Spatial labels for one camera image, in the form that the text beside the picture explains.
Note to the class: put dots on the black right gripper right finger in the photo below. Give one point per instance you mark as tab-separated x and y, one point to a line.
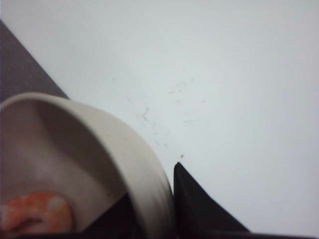
196	212

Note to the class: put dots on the orange cooked shrimp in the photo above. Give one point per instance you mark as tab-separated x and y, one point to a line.
36	213

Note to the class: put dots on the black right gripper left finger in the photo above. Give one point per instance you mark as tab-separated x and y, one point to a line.
119	220

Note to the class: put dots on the beige ribbed bowl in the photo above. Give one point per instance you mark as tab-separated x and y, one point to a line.
89	157

